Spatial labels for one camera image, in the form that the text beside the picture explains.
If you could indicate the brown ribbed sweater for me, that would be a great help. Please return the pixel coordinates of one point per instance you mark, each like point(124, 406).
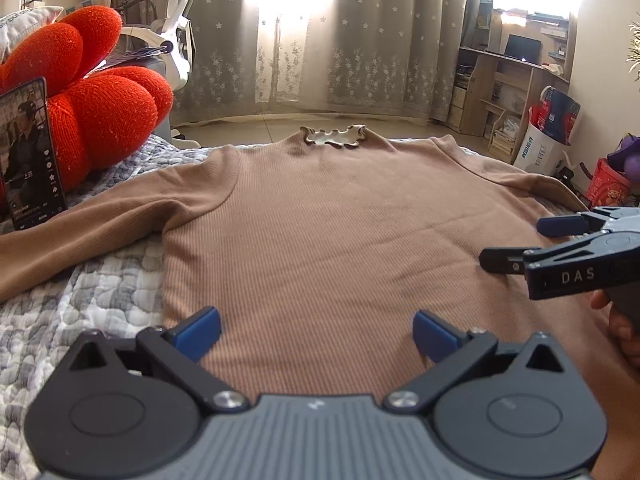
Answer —
point(325, 235)

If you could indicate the grey checked quilt blanket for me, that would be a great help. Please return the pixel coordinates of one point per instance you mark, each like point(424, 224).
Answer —
point(100, 285)

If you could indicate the white paper bag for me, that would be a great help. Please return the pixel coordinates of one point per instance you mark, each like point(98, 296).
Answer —
point(537, 152)

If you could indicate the white office chair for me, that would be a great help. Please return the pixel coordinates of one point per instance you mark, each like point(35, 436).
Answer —
point(180, 30)

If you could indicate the dark magazine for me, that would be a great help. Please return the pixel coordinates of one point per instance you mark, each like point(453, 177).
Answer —
point(142, 53)

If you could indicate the person's right hand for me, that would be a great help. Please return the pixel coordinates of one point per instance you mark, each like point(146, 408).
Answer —
point(625, 335)

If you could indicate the white pillow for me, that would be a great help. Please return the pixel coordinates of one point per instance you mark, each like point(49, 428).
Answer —
point(20, 25)

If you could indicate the red and blue bag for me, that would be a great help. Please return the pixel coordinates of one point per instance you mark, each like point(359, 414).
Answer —
point(542, 115)

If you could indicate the red flower cushion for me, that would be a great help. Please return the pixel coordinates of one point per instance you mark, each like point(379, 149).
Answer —
point(110, 110)

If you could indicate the grey flower curtain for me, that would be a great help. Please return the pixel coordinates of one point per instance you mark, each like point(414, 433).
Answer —
point(375, 60)

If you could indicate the green plant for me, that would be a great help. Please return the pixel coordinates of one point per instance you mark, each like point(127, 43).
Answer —
point(635, 50)

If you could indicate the black laptop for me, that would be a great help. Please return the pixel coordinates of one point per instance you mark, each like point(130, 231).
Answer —
point(522, 47)

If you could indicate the wooden desk with shelves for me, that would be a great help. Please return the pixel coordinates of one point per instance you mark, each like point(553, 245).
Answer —
point(480, 90)

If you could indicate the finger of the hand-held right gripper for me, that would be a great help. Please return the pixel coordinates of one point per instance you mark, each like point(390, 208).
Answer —
point(500, 260)
point(560, 226)

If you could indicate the small black object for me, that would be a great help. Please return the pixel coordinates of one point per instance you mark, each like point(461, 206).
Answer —
point(570, 180)

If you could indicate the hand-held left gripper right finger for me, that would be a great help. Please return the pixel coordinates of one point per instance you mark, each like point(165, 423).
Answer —
point(432, 335)

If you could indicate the purple plush toy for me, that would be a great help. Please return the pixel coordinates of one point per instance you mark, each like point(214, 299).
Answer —
point(632, 157)

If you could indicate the black smartphone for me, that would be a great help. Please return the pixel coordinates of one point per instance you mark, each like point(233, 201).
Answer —
point(30, 160)

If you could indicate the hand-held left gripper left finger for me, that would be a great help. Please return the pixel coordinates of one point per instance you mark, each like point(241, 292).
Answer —
point(197, 330)

